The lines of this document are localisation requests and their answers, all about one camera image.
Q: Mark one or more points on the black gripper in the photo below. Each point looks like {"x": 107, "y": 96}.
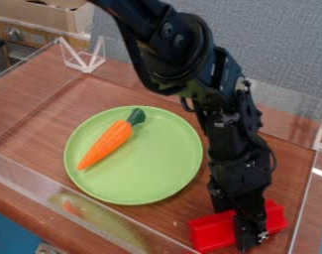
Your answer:
{"x": 239, "y": 177}

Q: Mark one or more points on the red plastic block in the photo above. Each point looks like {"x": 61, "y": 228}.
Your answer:
{"x": 220, "y": 230}

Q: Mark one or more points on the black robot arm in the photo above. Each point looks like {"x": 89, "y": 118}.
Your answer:
{"x": 177, "y": 62}

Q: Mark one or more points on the green round plate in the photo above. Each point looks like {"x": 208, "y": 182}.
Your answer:
{"x": 149, "y": 167}

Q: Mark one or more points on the orange toy carrot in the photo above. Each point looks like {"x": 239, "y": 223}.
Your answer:
{"x": 111, "y": 139}

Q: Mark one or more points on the cardboard box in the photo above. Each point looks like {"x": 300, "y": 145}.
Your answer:
{"x": 64, "y": 15}

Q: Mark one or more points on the wooden cabinet with knob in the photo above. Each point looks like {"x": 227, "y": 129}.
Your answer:
{"x": 25, "y": 37}

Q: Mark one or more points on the clear acrylic tray enclosure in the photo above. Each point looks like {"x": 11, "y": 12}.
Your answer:
{"x": 48, "y": 98}

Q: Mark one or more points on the clear acrylic triangle bracket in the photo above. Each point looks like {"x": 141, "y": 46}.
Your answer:
{"x": 83, "y": 61}

